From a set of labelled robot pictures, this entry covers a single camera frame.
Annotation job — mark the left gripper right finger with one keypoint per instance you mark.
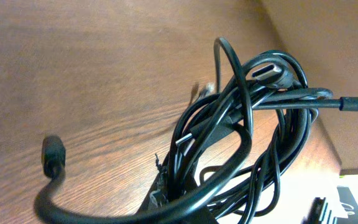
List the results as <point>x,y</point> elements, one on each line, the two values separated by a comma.
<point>201,216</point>

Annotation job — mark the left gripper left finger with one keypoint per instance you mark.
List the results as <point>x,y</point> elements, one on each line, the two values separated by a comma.
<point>156,197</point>

